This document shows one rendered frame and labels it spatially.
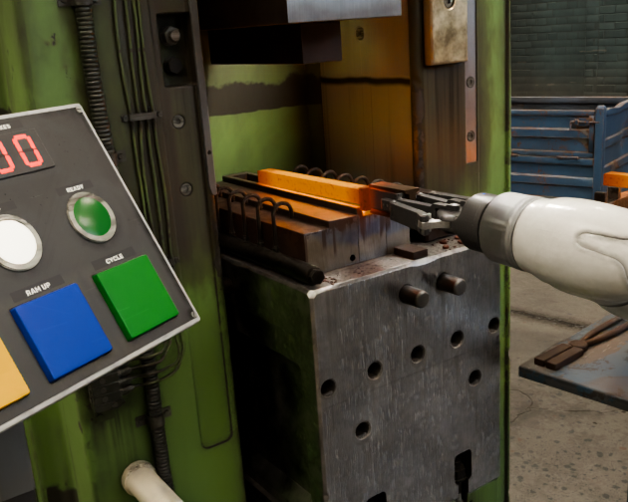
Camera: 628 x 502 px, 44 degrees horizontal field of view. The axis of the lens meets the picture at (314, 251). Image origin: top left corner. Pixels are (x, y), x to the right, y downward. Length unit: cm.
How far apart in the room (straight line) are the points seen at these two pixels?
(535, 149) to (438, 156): 351
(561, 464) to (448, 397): 116
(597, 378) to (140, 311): 79
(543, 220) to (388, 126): 64
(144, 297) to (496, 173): 93
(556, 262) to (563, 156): 399
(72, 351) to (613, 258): 54
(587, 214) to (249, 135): 88
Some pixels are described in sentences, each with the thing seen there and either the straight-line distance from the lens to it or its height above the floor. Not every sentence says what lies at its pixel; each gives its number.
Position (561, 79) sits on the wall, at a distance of 949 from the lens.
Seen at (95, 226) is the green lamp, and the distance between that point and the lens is 83.
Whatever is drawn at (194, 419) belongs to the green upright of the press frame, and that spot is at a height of 68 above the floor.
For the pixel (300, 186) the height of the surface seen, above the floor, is 101.
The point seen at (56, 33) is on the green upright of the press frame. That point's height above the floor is 128.
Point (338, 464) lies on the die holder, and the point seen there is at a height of 64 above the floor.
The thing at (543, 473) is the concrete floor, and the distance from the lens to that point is 238.
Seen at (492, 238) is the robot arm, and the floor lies 101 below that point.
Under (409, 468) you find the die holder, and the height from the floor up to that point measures 57.
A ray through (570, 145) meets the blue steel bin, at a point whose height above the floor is 48.
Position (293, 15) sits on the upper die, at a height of 128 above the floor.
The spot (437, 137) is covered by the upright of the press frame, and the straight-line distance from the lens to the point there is 144.
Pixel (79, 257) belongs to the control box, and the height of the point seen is 106.
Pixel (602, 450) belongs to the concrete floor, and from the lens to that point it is 252.
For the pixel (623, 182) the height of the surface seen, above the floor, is 95.
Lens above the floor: 126
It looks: 16 degrees down
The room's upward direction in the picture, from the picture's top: 4 degrees counter-clockwise
